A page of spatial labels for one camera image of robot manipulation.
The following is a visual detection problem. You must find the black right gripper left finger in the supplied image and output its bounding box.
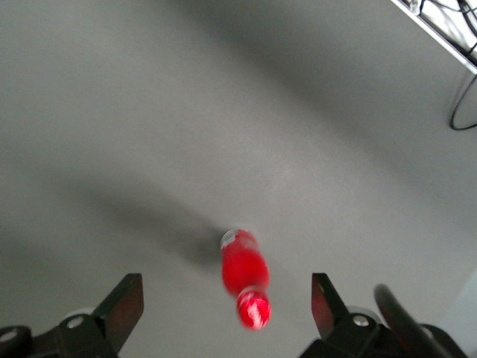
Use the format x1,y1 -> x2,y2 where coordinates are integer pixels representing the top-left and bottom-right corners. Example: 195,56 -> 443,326
0,273 -> 145,358

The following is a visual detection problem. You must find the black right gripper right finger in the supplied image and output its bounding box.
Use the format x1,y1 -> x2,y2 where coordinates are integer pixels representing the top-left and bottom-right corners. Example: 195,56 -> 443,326
297,272 -> 467,358

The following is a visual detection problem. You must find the red coke bottle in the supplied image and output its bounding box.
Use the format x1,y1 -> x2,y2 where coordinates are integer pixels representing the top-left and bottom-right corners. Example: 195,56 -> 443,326
219,227 -> 272,332

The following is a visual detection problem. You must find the thin black looped cable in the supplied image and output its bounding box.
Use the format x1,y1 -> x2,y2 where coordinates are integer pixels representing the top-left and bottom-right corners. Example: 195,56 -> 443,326
448,72 -> 477,131

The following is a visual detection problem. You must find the silver metal frame rail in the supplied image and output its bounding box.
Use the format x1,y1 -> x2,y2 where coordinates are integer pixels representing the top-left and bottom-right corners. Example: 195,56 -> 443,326
390,0 -> 477,75

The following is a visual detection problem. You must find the black cable bundle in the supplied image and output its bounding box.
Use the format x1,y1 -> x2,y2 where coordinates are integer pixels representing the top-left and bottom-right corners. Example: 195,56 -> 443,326
416,0 -> 477,60

